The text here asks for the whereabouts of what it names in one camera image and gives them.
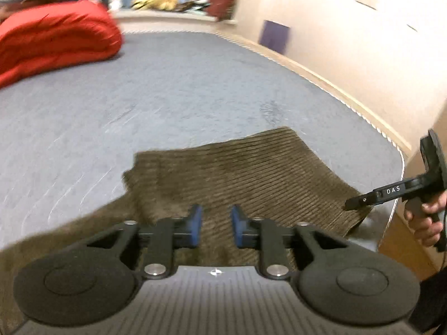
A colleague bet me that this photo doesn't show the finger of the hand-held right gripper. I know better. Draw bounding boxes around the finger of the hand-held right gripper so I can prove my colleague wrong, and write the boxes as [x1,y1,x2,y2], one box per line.
[344,177,425,212]

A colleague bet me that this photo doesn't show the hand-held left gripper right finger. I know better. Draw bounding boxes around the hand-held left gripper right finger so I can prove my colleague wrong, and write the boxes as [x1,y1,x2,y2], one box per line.
[230,205,350,277]

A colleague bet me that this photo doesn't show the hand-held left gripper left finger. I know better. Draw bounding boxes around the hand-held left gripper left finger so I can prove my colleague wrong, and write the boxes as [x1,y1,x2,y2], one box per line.
[84,204,204,280]

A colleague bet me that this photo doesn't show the olive corduroy pants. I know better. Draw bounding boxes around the olive corduroy pants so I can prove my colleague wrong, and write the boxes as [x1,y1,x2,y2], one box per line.
[0,126,374,335]

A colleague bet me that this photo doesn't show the person's right hand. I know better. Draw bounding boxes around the person's right hand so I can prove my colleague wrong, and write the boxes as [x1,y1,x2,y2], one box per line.
[404,190,447,248]

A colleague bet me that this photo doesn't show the person's dark clothing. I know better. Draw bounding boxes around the person's dark clothing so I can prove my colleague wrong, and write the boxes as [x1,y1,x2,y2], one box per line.
[408,256,447,335]

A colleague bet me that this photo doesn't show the grey mattress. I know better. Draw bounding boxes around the grey mattress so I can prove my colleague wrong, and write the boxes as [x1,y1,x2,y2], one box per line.
[0,30,406,252]

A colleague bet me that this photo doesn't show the red folded blanket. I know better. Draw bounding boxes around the red folded blanket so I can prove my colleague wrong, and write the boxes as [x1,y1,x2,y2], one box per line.
[0,0,124,89]

